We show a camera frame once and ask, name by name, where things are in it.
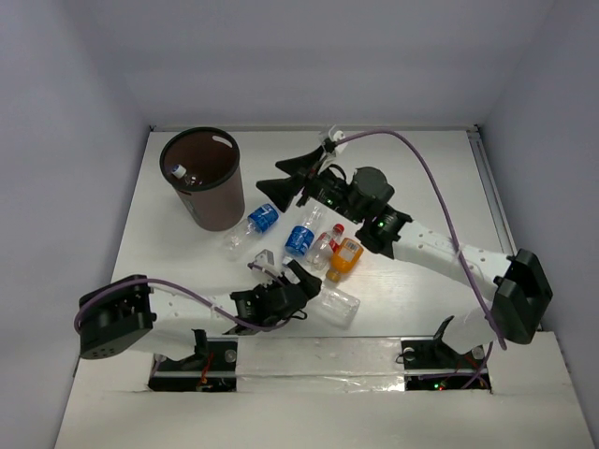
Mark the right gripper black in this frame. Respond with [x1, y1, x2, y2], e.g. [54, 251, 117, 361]
[256, 145, 365, 225]

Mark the clear bottle white cap front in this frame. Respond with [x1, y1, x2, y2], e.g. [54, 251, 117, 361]
[311, 287, 361, 328]

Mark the orange juice bottle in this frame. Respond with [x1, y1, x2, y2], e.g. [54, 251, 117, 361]
[326, 238, 364, 282]

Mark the blue label bottle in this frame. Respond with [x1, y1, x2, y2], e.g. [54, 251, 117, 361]
[284, 205, 327, 260]
[224, 203, 279, 260]

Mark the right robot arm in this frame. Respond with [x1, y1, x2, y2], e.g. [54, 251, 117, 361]
[256, 148, 553, 367]

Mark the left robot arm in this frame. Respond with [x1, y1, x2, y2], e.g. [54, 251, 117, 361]
[74, 260, 322, 369]

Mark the brown round waste bin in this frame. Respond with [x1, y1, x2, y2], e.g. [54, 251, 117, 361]
[159, 127, 245, 232]

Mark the red cap clear bottle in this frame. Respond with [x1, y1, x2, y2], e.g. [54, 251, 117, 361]
[306, 224, 344, 271]

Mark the white foam strip with tape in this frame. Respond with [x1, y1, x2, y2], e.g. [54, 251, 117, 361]
[235, 337, 404, 394]

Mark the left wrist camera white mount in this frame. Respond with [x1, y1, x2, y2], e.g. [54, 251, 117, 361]
[247, 249, 281, 283]

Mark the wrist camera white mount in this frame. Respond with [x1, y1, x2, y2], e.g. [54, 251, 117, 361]
[247, 249, 281, 283]
[319, 126, 346, 157]

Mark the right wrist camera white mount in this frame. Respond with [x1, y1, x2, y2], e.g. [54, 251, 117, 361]
[319, 126, 346, 157]

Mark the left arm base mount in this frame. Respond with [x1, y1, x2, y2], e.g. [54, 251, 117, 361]
[148, 330, 238, 393]

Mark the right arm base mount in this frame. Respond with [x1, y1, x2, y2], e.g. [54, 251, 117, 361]
[395, 338, 491, 392]

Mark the aluminium rail right edge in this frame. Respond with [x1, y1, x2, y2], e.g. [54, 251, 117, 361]
[466, 124, 544, 331]

